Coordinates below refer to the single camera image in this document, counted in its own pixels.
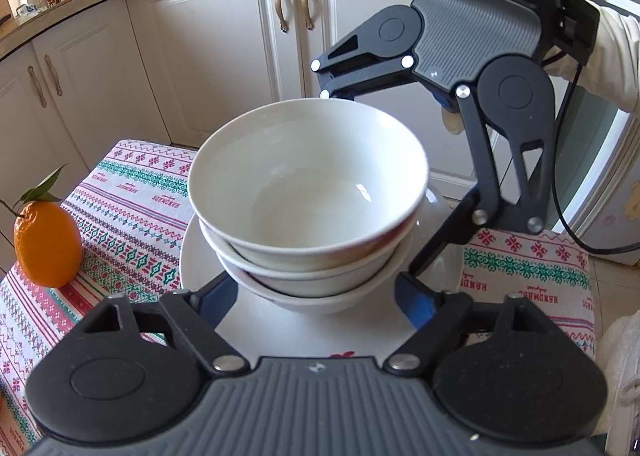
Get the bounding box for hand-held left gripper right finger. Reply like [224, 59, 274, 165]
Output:
[382, 272, 563, 378]

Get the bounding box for person's white fleece clothing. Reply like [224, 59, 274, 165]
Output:
[595, 313, 640, 456]

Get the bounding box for orange with leafy stem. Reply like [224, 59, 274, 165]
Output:
[0, 163, 82, 288]

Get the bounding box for white refrigerator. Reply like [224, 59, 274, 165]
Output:
[550, 81, 640, 267]

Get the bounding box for white bowl pink floral print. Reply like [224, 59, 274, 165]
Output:
[227, 236, 426, 314]
[188, 97, 431, 273]
[199, 216, 426, 298]

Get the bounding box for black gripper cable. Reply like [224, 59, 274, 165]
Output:
[552, 54, 640, 255]

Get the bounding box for white kitchen cabinets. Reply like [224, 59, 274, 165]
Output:
[0, 0, 621, 257]

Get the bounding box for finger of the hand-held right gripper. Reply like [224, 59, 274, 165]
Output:
[311, 19, 416, 100]
[407, 86, 557, 282]

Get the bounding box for patterned red green tablecloth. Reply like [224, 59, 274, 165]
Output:
[0, 139, 598, 456]

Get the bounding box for white floral plate with stain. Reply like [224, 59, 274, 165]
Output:
[179, 185, 453, 372]

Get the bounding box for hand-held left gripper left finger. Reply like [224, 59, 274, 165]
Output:
[75, 270, 251, 378]

